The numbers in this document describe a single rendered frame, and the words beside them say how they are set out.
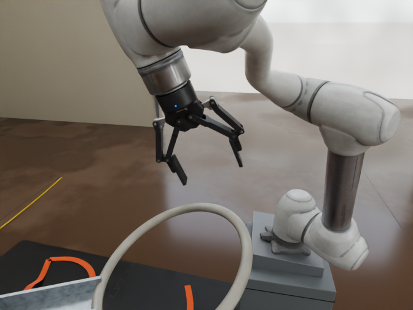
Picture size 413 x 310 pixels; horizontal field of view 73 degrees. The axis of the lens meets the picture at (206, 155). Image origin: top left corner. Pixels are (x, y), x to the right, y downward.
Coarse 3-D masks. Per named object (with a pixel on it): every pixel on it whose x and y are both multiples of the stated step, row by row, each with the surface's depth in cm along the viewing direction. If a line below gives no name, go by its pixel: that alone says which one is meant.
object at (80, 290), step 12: (96, 276) 84; (36, 288) 80; (48, 288) 80; (60, 288) 81; (72, 288) 82; (84, 288) 83; (0, 300) 78; (12, 300) 79; (24, 300) 80; (36, 300) 81; (48, 300) 82; (60, 300) 82; (72, 300) 82; (84, 300) 81
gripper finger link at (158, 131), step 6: (156, 126) 57; (156, 132) 58; (162, 132) 60; (156, 138) 58; (162, 138) 60; (156, 144) 59; (162, 144) 61; (156, 150) 60; (162, 150) 62; (156, 156) 61
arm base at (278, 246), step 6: (270, 228) 138; (264, 234) 132; (270, 234) 132; (270, 240) 132; (276, 240) 129; (282, 240) 127; (276, 246) 128; (282, 246) 127; (288, 246) 126; (294, 246) 126; (300, 246) 127; (306, 246) 130; (276, 252) 126; (282, 252) 127; (288, 252) 127; (294, 252) 127; (300, 252) 127; (306, 252) 127
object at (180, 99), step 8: (184, 88) 52; (192, 88) 54; (160, 96) 53; (168, 96) 51; (176, 96) 51; (184, 96) 52; (192, 96) 53; (160, 104) 53; (168, 104) 52; (176, 104) 52; (184, 104) 52; (192, 104) 55; (200, 104) 55; (168, 112) 53; (176, 112) 56; (184, 112) 56; (192, 112) 56; (200, 112) 55; (168, 120) 56; (184, 120) 56; (184, 128) 57; (192, 128) 57
